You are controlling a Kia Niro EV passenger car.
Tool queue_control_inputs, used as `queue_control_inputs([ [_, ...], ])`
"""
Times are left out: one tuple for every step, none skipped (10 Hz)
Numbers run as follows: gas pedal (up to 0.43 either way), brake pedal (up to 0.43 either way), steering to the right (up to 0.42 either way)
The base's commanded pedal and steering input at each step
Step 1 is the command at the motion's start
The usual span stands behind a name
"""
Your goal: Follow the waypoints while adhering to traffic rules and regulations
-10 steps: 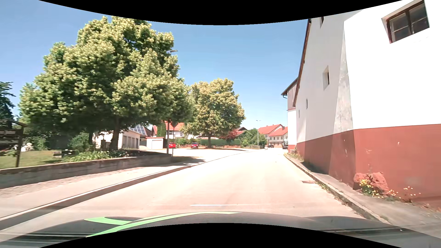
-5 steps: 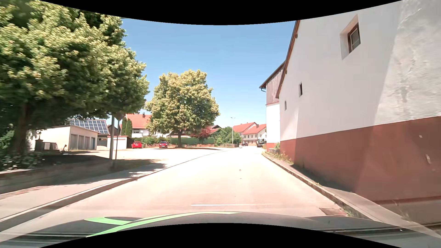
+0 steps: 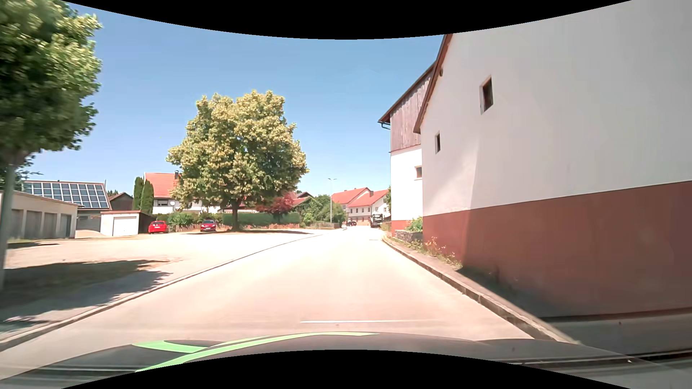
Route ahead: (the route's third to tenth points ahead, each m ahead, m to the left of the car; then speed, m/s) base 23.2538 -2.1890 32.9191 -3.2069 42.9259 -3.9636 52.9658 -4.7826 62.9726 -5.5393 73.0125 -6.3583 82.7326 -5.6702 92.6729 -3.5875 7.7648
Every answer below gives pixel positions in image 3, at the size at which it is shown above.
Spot green hedge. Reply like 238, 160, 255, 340
162, 211, 301, 228

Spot building with solar panels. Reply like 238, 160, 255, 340
22, 180, 112, 232

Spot car's own bonnet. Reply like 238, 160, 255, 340
0, 331, 692, 389

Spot white building with wooden gable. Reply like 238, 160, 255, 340
378, 63, 436, 233

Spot small white garage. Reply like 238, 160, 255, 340
100, 210, 155, 237

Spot white building with red base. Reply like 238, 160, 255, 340
413, 0, 692, 319

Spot tree with slim trunk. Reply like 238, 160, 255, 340
0, 0, 103, 290

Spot grey garage building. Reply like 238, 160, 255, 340
0, 190, 81, 241

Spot houses with red roofs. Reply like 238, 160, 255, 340
331, 187, 391, 223

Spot group of green trees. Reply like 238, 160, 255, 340
299, 194, 348, 227

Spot tall dark conifers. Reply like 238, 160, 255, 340
132, 176, 155, 215

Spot white house with red roof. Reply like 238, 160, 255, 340
144, 172, 219, 215

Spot large broad tree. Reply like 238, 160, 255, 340
167, 90, 309, 232

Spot red-leaved bush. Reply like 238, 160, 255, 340
256, 193, 297, 216

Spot grey asphalt road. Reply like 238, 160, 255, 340
0, 226, 533, 379

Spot paved forecourt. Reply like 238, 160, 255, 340
0, 229, 325, 341

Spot grey pavement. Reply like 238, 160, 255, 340
382, 236, 692, 357

